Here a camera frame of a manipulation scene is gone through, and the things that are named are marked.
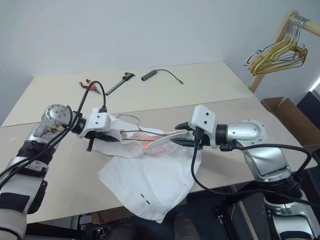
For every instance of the white shorts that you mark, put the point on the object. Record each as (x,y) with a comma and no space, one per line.
(150,180)

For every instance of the wooden clothes rack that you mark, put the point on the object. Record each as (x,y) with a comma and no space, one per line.
(280,35)

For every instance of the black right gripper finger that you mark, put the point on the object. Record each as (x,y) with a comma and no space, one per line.
(185,142)
(183,126)

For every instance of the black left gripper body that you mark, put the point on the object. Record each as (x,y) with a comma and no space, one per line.
(90,136)

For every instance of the black box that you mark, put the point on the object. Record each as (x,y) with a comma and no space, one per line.
(310,105)

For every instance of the black robot base panel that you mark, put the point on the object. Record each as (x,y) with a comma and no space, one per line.
(225,220)

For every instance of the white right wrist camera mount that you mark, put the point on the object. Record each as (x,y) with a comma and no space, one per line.
(203,117)

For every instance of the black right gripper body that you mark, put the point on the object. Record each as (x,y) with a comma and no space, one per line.
(205,140)

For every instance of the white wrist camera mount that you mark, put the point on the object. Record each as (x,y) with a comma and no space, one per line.
(97,121)
(203,117)

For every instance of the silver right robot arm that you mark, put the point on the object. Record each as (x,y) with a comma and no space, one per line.
(250,132)

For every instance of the brown cardboard box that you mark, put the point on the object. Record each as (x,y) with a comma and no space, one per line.
(287,112)

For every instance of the black caliper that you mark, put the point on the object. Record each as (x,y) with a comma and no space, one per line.
(117,85)

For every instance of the thin wooden slat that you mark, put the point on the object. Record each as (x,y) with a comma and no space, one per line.
(246,220)

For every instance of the orange black pliers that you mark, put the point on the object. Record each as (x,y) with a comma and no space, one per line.
(82,84)

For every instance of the dark rounded shape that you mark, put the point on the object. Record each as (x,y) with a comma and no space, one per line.
(186,227)

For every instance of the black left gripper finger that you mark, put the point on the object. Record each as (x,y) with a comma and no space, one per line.
(108,138)

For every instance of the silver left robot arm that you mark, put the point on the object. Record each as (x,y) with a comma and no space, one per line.
(55,113)

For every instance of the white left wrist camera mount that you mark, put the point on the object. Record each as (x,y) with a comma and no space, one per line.
(97,121)

